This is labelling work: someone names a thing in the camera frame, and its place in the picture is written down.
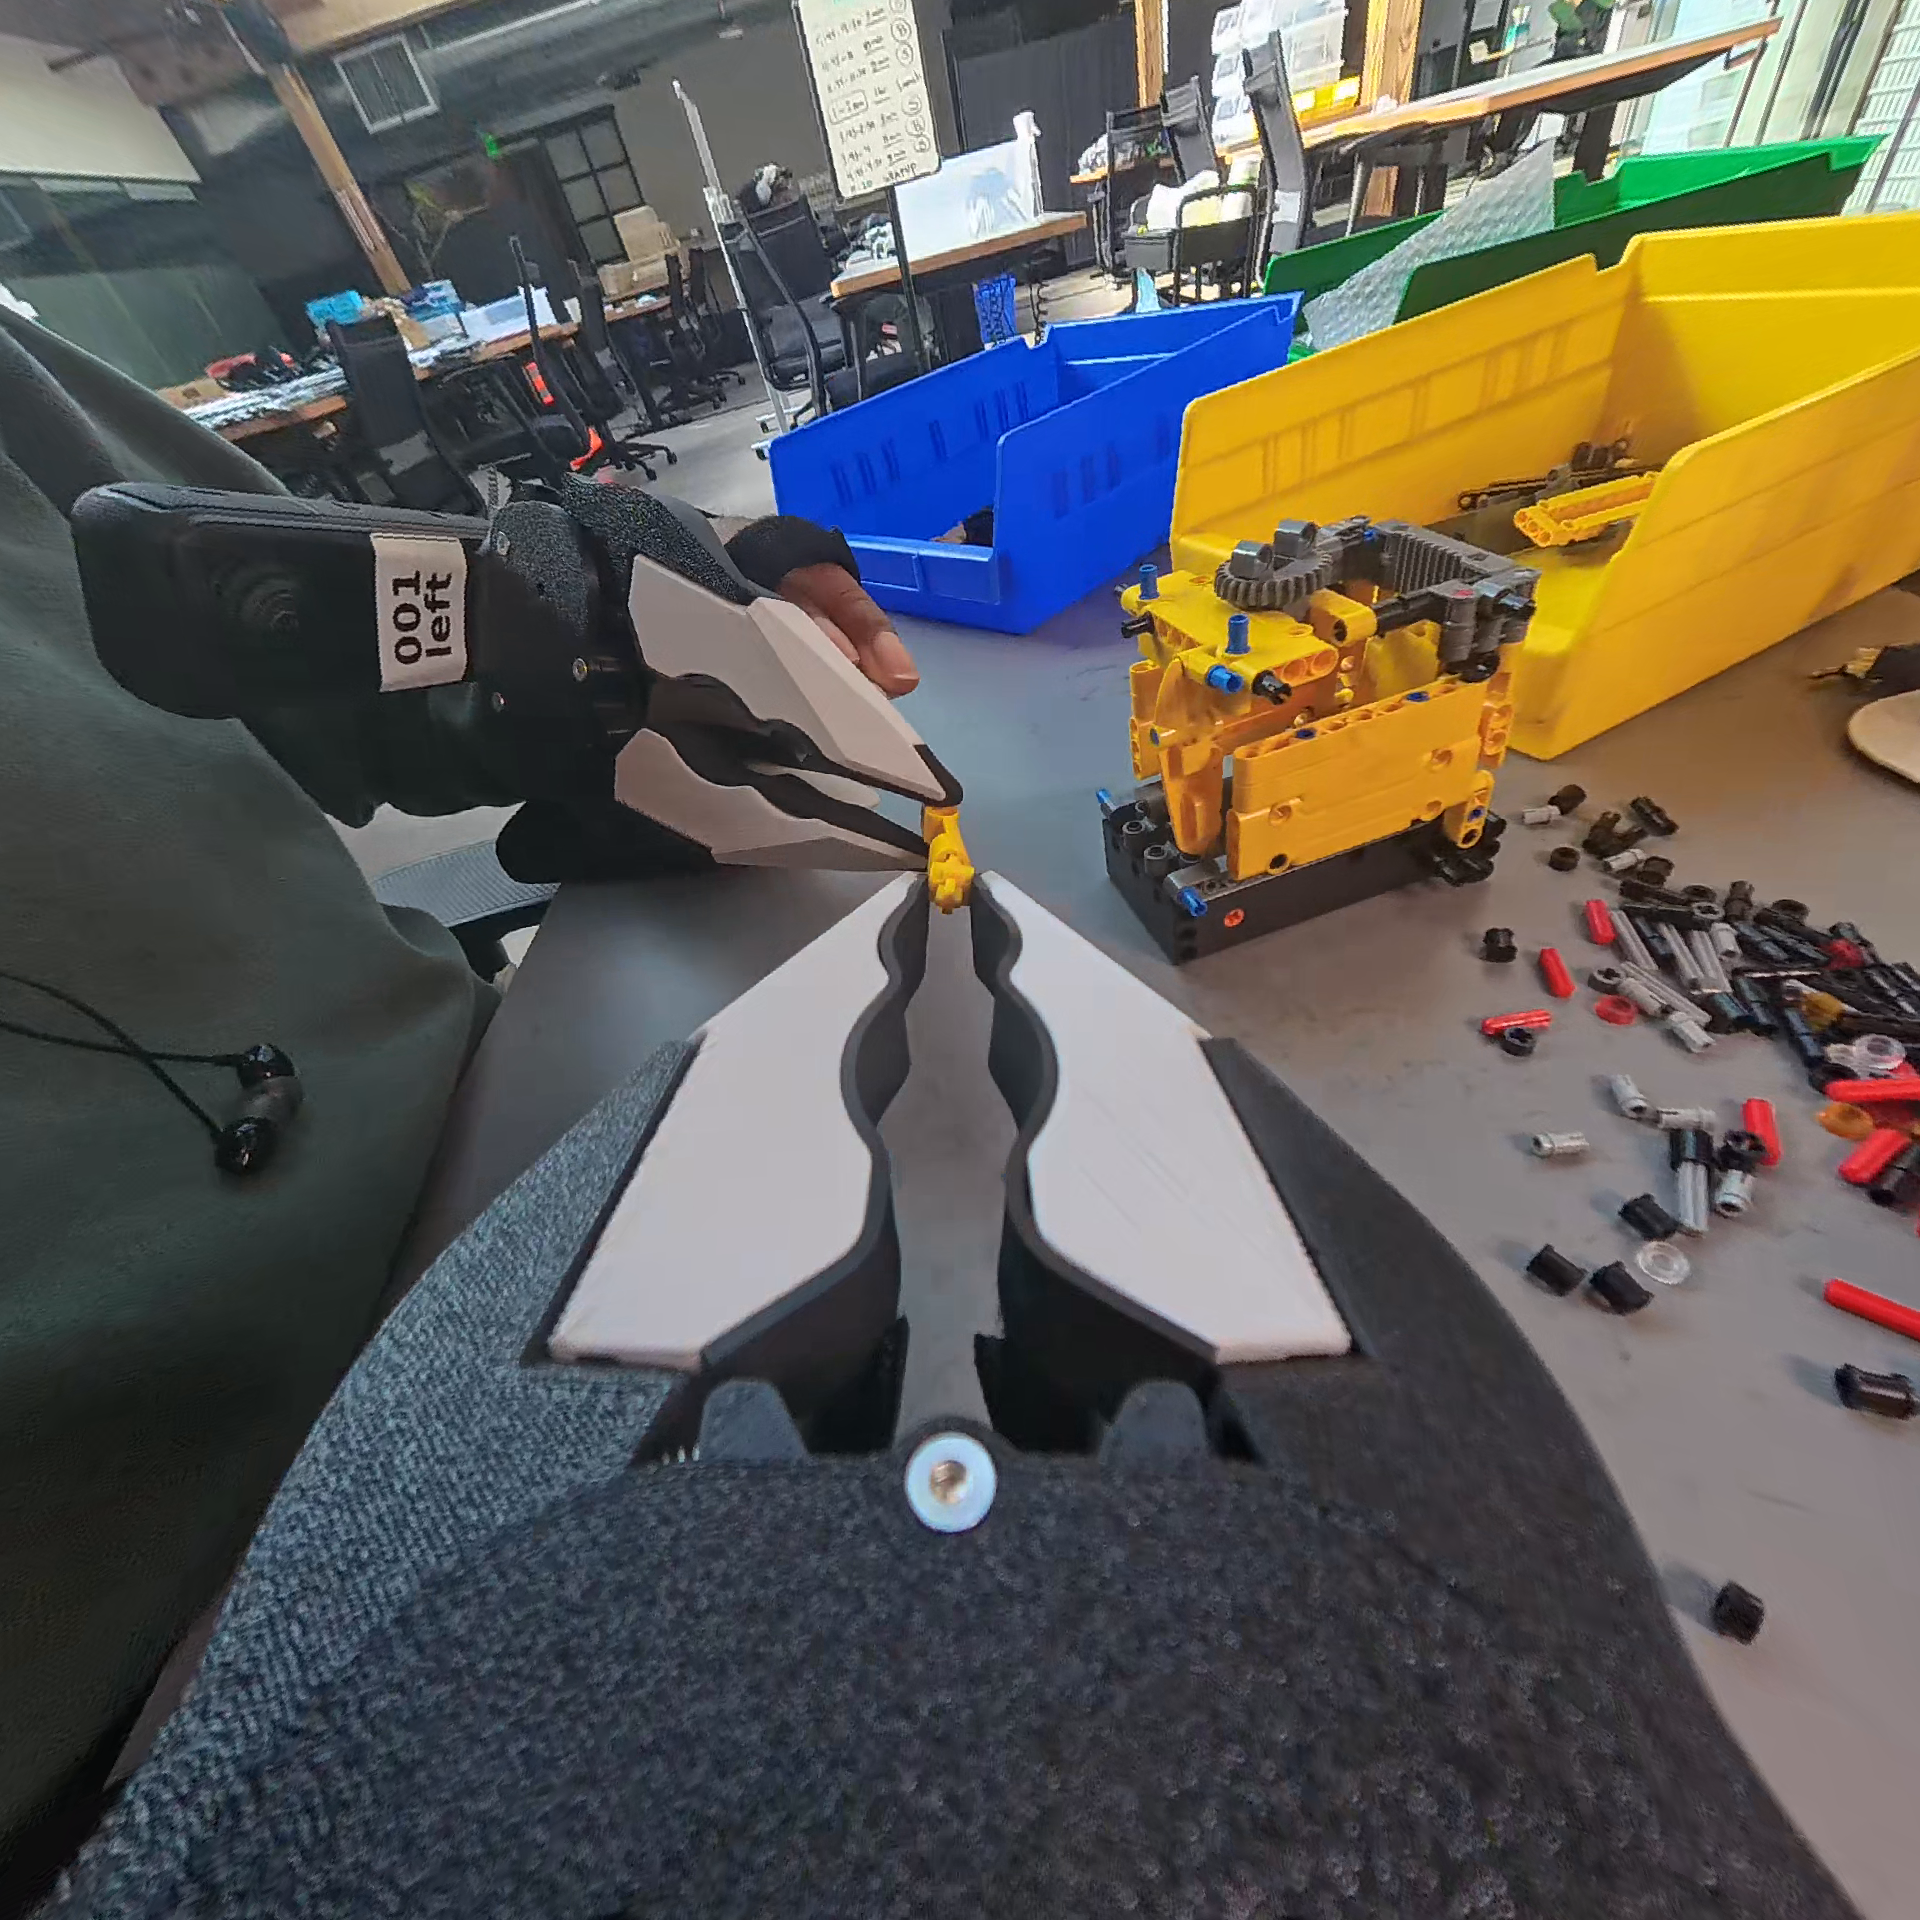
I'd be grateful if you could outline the yellow plastic storage bin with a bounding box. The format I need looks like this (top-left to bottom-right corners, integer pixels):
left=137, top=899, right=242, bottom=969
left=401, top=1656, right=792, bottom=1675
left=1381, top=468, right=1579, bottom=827
left=1170, top=210, right=1920, bottom=761

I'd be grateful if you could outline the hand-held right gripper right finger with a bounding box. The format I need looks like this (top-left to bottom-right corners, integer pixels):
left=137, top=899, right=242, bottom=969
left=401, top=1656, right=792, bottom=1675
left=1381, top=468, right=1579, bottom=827
left=973, top=874, right=1356, bottom=1460

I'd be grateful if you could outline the cluttered wooden office desk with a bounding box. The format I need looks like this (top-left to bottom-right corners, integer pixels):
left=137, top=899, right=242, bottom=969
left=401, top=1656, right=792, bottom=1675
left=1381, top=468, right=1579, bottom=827
left=156, top=292, right=678, bottom=451

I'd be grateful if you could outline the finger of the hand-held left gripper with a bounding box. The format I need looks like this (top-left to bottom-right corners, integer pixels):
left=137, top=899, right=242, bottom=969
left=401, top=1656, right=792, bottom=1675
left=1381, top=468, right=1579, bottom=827
left=623, top=553, right=966, bottom=807
left=613, top=726, right=932, bottom=875

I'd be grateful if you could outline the wooden desk with equipment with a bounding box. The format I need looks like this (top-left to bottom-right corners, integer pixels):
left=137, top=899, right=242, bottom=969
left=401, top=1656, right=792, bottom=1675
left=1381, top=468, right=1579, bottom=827
left=828, top=210, right=1090, bottom=377

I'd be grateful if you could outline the white wooden book stand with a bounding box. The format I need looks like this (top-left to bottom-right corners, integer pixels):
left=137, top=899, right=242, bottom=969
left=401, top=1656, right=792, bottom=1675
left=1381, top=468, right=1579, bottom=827
left=1845, top=690, right=1920, bottom=789

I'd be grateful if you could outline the clear bubble wrap sheet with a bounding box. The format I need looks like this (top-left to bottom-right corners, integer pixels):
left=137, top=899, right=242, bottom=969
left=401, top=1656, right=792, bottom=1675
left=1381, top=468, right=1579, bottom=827
left=1302, top=141, right=1563, bottom=350

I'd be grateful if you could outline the glossy black cord toggle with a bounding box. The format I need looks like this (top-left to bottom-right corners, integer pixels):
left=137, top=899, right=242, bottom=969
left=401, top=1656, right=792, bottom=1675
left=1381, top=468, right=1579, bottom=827
left=214, top=1041, right=306, bottom=1175

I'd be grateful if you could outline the blue plastic storage bin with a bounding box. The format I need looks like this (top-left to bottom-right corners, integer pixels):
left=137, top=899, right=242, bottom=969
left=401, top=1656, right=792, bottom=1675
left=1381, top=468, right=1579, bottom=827
left=768, top=292, right=1304, bottom=636

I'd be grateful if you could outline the pile of small lego pins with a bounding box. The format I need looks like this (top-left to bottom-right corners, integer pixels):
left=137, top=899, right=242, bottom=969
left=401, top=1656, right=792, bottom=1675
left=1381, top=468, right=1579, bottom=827
left=1476, top=780, right=1920, bottom=1419

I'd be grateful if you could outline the black mesh office chair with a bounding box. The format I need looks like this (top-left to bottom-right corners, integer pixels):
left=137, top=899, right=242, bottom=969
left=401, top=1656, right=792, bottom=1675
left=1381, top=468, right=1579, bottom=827
left=1242, top=30, right=1352, bottom=258

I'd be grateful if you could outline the green plastic storage bin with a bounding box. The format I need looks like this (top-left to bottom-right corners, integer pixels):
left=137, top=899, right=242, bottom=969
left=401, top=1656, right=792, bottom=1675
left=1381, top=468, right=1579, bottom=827
left=1265, top=134, right=1884, bottom=324

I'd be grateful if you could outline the yellow black lego model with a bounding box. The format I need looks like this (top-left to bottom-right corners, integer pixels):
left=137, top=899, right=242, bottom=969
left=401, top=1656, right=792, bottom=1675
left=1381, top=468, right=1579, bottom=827
left=1099, top=513, right=1544, bottom=966

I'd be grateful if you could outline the person's left hand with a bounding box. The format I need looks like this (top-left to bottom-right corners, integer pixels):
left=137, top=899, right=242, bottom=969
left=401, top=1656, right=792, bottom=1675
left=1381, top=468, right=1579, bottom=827
left=777, top=563, right=921, bottom=702

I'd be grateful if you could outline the whiteboard sign on stand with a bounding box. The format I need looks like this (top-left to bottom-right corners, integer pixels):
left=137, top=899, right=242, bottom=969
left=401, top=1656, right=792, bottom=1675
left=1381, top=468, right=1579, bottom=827
left=792, top=0, right=945, bottom=204

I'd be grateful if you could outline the heap of mixed lego beams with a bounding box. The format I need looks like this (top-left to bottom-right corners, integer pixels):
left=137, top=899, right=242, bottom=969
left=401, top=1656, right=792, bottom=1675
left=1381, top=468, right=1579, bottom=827
left=1454, top=441, right=1660, bottom=550

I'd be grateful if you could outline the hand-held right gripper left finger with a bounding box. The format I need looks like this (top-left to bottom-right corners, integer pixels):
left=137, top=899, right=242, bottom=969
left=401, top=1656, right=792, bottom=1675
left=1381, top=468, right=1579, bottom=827
left=547, top=874, right=930, bottom=1458

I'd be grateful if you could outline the person's green sweatshirt torso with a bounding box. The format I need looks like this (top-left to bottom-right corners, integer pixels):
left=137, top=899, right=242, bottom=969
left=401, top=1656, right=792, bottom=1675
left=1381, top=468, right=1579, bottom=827
left=0, top=313, right=504, bottom=1847

